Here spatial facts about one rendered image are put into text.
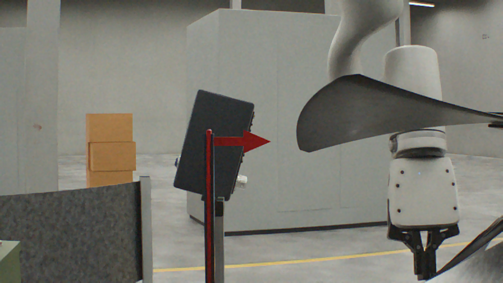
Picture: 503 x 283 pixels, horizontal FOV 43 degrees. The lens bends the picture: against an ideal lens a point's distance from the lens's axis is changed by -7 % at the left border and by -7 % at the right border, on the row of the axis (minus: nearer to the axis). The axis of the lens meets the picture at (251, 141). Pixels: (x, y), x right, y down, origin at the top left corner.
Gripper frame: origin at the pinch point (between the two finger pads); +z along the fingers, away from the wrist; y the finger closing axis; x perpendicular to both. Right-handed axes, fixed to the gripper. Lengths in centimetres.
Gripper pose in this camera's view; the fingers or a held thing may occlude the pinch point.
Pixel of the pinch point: (425, 265)
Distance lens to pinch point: 95.8
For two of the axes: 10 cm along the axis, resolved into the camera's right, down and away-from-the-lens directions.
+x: -0.2, 2.6, 9.7
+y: 10.0, -0.1, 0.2
